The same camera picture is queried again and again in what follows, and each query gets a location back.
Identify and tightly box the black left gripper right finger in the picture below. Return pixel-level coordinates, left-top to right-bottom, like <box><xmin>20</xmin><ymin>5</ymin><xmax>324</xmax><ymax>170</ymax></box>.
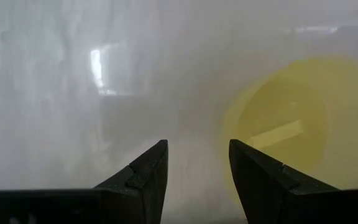
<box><xmin>228</xmin><ymin>139</ymin><xmax>358</xmax><ymax>224</ymax></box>

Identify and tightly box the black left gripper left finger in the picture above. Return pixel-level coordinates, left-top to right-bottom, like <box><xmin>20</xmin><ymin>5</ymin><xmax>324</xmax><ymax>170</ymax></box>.
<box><xmin>0</xmin><ymin>139</ymin><xmax>169</xmax><ymax>224</ymax></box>

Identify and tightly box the yellow bowl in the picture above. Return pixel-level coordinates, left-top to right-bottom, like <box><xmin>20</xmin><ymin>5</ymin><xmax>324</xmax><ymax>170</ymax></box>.
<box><xmin>221</xmin><ymin>55</ymin><xmax>358</xmax><ymax>215</ymax></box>

